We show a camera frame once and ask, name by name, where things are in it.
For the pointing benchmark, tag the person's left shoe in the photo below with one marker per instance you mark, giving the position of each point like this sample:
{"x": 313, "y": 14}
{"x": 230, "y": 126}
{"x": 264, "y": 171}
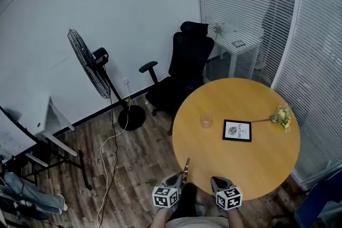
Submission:
{"x": 200, "y": 210}

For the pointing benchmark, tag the clear glass cup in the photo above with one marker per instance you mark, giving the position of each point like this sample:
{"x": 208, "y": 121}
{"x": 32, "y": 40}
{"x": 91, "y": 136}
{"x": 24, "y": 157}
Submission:
{"x": 206, "y": 121}

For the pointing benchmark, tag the person's right forearm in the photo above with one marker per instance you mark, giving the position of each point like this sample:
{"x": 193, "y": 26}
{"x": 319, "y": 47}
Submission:
{"x": 235, "y": 219}

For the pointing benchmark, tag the whiteboard on black stand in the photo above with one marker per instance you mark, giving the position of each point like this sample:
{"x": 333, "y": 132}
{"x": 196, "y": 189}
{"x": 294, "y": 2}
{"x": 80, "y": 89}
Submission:
{"x": 13, "y": 136}

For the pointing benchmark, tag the white wall socket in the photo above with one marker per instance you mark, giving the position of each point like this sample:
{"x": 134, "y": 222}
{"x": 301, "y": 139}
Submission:
{"x": 127, "y": 81}

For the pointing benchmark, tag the person's left forearm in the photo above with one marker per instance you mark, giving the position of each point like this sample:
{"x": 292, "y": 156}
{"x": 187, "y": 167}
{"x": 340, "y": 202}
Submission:
{"x": 160, "y": 219}

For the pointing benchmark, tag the white side table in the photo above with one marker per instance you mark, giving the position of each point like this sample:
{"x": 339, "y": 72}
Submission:
{"x": 240, "y": 49}

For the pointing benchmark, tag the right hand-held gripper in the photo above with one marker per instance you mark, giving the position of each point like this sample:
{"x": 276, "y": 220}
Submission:
{"x": 228, "y": 199}

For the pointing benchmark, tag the white desk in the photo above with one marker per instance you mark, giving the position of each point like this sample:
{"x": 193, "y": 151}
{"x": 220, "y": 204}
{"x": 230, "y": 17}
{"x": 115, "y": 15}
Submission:
{"x": 29, "y": 114}

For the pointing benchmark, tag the yellow flower bouquet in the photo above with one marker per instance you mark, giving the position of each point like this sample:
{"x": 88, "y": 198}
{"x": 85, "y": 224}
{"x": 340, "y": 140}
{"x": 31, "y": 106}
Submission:
{"x": 280, "y": 116}

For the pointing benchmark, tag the round wooden table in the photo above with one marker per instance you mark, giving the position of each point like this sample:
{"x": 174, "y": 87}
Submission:
{"x": 240, "y": 163}

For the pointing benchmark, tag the person's beige shirt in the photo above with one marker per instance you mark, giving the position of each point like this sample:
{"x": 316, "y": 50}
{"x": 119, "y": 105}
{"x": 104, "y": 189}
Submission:
{"x": 197, "y": 223}

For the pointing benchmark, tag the blue chair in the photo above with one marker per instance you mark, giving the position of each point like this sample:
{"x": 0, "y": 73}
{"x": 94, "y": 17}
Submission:
{"x": 320, "y": 200}

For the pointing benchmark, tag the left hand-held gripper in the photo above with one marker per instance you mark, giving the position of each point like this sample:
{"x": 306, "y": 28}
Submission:
{"x": 164, "y": 196}

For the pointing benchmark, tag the black standing fan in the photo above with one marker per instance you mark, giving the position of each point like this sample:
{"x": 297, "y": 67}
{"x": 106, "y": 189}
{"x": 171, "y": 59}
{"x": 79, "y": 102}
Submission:
{"x": 88, "y": 61}

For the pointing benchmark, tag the black framed leaf picture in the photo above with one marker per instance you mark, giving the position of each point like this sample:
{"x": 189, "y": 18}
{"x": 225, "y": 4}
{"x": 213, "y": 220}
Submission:
{"x": 237, "y": 130}

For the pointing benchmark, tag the black office chair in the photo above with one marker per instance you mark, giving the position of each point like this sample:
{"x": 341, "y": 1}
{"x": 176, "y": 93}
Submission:
{"x": 191, "y": 58}

